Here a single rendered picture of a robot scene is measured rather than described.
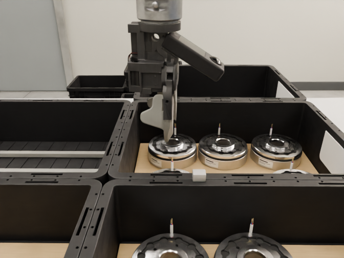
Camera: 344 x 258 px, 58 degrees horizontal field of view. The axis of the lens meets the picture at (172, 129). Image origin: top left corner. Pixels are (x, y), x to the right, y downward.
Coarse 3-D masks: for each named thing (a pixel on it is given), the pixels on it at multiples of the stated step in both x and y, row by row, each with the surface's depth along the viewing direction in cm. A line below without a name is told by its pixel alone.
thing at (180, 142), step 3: (171, 138) 66; (174, 138) 66; (177, 138) 66; (180, 138) 66; (162, 141) 65; (168, 141) 66; (177, 141) 66; (180, 141) 65; (183, 141) 65; (162, 144) 64; (165, 144) 64; (180, 144) 64; (183, 144) 65; (165, 147) 63; (168, 147) 63; (171, 147) 63; (174, 147) 63; (177, 147) 63; (180, 147) 64
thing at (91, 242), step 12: (120, 180) 42; (132, 180) 42; (144, 180) 42; (156, 180) 42; (168, 180) 42; (180, 180) 42; (216, 180) 42; (228, 180) 42; (240, 180) 42; (252, 180) 42; (264, 180) 42; (276, 180) 42; (288, 180) 42; (300, 180) 42; (312, 180) 42; (324, 180) 42; (336, 180) 42; (108, 192) 40; (108, 204) 38; (96, 216) 36; (96, 228) 36; (84, 240) 33; (96, 240) 33; (84, 252) 32
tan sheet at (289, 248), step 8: (120, 248) 44; (128, 248) 44; (136, 248) 44; (208, 248) 44; (216, 248) 44; (288, 248) 44; (296, 248) 44; (304, 248) 44; (312, 248) 44; (320, 248) 44; (328, 248) 44; (336, 248) 44; (120, 256) 43; (128, 256) 43; (296, 256) 43; (304, 256) 43; (312, 256) 43; (320, 256) 43; (328, 256) 43; (336, 256) 43
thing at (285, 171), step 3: (276, 171) 56; (279, 171) 56; (282, 171) 56; (285, 171) 56; (288, 171) 56; (291, 171) 56; (294, 171) 56; (297, 171) 56; (300, 171) 56; (303, 171) 56; (306, 171) 56
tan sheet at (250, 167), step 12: (144, 144) 71; (144, 156) 67; (144, 168) 63; (156, 168) 63; (192, 168) 63; (204, 168) 63; (240, 168) 63; (252, 168) 63; (264, 168) 63; (300, 168) 63; (312, 168) 63
